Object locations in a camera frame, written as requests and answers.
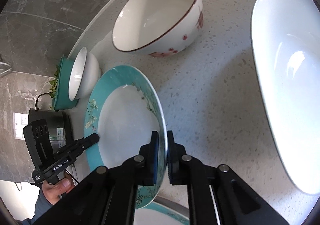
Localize small white bowl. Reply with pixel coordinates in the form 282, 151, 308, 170
68, 47, 101, 101

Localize green basin with vegetables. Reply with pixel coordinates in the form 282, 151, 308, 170
49, 56, 78, 111

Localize large teal floral plate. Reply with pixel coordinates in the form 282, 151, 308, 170
84, 65, 168, 209

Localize small teal floral plate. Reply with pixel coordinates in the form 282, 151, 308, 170
133, 202, 189, 225

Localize wall power socket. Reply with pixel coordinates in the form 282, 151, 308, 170
14, 112, 23, 140

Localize person's left hand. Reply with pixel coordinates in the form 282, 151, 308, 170
41, 173, 75, 205

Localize person's left forearm sleeve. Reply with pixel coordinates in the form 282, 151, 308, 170
22, 189, 60, 225

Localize large white bowl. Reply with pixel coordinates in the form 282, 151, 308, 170
251, 0, 319, 195

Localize white bowl red flowers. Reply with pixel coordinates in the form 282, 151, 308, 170
112, 0, 204, 57

